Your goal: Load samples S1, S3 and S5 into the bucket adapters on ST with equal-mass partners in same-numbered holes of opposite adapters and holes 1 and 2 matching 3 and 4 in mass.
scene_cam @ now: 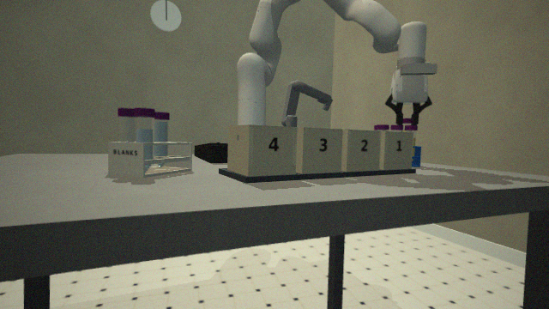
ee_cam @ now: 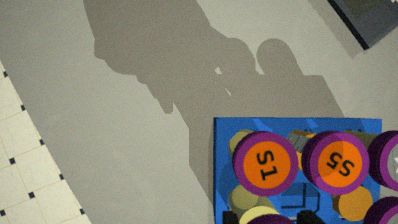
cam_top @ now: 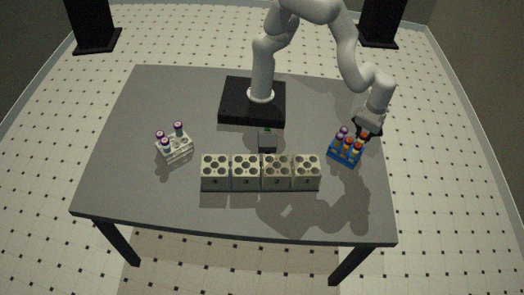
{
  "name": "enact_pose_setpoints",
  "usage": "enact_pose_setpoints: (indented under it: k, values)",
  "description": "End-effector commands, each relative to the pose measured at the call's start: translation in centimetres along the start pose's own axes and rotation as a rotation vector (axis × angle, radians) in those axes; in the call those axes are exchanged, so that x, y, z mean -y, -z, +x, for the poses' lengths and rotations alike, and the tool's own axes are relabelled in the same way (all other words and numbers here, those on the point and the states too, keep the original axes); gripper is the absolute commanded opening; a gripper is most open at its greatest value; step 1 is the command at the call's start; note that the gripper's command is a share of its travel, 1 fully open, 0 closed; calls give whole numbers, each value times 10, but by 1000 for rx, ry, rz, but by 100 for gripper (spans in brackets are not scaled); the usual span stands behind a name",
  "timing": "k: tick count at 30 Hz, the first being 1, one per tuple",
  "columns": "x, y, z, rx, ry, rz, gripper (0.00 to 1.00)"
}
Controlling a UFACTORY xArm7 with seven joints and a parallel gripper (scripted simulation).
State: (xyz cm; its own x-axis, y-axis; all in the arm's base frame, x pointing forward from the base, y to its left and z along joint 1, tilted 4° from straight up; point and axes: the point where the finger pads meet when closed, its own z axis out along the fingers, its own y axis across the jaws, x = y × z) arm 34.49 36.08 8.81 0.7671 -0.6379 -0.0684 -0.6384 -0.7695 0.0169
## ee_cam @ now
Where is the tube with purple cap marked x2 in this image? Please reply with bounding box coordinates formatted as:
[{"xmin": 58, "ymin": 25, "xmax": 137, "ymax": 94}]
[{"xmin": 343, "ymin": 129, "xmax": 398, "ymax": 192}]

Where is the blue tube rack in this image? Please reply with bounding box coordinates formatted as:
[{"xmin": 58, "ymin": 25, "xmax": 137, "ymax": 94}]
[{"xmin": 213, "ymin": 117, "xmax": 382, "ymax": 224}]

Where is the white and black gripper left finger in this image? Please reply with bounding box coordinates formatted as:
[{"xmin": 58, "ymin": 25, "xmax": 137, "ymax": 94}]
[{"xmin": 222, "ymin": 211, "xmax": 240, "ymax": 224}]

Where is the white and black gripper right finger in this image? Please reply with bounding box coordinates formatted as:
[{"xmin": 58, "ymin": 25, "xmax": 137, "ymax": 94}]
[{"xmin": 296, "ymin": 210, "xmax": 326, "ymax": 224}]

